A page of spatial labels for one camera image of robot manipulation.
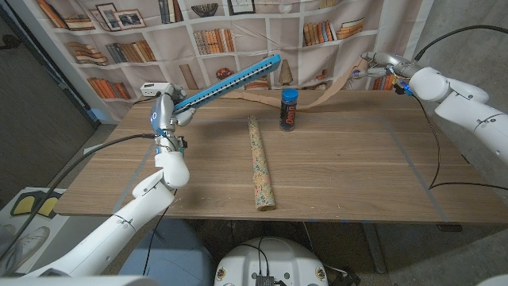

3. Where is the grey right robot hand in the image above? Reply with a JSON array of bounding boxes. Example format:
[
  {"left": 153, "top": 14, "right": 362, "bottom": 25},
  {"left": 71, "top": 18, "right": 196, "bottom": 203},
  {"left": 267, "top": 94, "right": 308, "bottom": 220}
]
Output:
[{"left": 351, "top": 51, "right": 414, "bottom": 79}]

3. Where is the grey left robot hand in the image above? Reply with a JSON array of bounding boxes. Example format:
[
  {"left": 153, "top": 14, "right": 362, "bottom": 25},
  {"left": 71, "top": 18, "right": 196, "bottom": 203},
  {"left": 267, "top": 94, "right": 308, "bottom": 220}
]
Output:
[{"left": 149, "top": 83, "right": 197, "bottom": 136}]

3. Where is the blue toy keyboard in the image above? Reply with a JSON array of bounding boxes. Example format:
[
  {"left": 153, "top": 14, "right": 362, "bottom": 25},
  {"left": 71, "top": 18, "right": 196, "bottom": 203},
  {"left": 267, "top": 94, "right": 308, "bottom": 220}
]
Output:
[{"left": 173, "top": 53, "right": 283, "bottom": 114}]

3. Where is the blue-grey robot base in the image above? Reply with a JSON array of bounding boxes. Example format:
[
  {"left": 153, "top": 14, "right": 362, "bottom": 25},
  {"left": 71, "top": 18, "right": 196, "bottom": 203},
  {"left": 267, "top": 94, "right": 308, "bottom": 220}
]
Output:
[{"left": 117, "top": 218, "right": 216, "bottom": 286}]

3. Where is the floral wrapping paper roll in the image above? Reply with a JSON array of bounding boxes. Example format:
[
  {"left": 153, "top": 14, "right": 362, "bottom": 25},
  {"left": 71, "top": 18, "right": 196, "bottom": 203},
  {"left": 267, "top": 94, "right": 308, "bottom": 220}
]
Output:
[{"left": 247, "top": 114, "right": 277, "bottom": 212}]

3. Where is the white power strip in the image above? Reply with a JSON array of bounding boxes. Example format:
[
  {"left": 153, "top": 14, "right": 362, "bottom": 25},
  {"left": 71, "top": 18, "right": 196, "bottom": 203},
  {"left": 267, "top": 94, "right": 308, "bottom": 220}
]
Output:
[{"left": 140, "top": 82, "right": 174, "bottom": 99}]

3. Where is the dark can with blue lid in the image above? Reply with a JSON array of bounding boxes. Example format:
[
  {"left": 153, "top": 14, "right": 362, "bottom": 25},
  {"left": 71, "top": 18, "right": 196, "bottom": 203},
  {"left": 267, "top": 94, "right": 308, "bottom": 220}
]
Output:
[{"left": 279, "top": 87, "right": 300, "bottom": 133}]

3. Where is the printed bookshelf backdrop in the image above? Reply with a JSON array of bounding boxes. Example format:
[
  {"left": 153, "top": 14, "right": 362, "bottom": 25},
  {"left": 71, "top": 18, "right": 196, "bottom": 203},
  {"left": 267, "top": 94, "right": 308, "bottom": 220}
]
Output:
[{"left": 7, "top": 0, "right": 434, "bottom": 125}]

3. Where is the yellow and black floor mat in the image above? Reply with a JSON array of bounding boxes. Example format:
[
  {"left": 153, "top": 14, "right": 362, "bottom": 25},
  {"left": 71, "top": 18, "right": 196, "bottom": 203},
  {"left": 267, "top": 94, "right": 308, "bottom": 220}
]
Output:
[{"left": 9, "top": 190, "right": 63, "bottom": 219}]

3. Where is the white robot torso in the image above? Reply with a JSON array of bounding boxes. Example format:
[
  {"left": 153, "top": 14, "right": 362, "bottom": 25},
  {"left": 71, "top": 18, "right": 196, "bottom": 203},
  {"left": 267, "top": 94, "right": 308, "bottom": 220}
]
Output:
[{"left": 213, "top": 237, "right": 329, "bottom": 286}]

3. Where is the grey metal table leg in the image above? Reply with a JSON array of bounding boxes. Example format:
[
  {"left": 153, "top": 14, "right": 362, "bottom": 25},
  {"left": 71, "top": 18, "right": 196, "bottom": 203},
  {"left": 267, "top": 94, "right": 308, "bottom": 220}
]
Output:
[{"left": 362, "top": 222, "right": 388, "bottom": 275}]

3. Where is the white shoe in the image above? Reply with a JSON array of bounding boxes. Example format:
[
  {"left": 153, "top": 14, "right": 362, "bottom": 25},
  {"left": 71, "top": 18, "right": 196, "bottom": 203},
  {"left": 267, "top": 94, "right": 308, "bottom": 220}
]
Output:
[{"left": 0, "top": 224, "right": 52, "bottom": 276}]

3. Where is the black floor adapter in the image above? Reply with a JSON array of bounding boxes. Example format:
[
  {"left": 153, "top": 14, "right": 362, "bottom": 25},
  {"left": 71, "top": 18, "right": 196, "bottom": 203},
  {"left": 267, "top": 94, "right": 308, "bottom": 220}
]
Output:
[{"left": 328, "top": 265, "right": 361, "bottom": 286}]

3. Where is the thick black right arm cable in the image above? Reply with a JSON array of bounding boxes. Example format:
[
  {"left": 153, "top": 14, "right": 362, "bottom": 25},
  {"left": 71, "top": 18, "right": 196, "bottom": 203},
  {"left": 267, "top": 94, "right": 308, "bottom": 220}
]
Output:
[{"left": 412, "top": 25, "right": 508, "bottom": 63}]

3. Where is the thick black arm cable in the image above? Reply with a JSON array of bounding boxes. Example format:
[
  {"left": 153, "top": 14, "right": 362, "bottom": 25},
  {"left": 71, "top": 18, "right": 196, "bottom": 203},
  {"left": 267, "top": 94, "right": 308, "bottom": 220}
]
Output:
[
  {"left": 0, "top": 133, "right": 160, "bottom": 259},
  {"left": 412, "top": 25, "right": 508, "bottom": 63}
]

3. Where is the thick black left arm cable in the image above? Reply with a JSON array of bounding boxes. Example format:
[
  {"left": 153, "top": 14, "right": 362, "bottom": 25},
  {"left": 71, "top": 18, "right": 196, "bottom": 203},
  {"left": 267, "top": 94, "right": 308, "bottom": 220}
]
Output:
[{"left": 0, "top": 133, "right": 160, "bottom": 259}]

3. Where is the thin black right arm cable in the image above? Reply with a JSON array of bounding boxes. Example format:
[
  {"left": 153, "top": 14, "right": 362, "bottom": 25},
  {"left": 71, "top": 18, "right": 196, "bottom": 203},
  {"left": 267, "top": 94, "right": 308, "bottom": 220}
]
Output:
[{"left": 411, "top": 94, "right": 508, "bottom": 192}]

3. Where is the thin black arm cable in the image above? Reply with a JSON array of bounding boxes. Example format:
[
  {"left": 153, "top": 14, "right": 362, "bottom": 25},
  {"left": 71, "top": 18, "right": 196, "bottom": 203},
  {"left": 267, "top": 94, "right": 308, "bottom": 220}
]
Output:
[
  {"left": 141, "top": 188, "right": 179, "bottom": 276},
  {"left": 411, "top": 94, "right": 508, "bottom": 192}
]

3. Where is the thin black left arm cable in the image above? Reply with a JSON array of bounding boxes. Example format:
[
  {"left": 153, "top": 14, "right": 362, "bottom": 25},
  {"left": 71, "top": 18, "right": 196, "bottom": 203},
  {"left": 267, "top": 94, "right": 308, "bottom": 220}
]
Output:
[{"left": 141, "top": 188, "right": 179, "bottom": 276}]

